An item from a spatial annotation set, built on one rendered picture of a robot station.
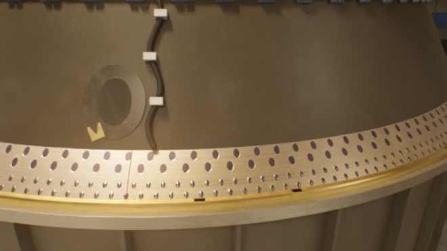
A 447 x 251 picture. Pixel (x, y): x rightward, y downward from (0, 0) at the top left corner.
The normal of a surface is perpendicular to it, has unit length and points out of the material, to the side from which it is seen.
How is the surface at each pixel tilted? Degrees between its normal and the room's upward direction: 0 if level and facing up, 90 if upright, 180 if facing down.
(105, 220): 90
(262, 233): 90
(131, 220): 90
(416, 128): 43
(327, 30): 62
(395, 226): 90
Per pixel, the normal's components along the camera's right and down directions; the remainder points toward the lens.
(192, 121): 0.10, -0.11
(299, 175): 0.19, -0.44
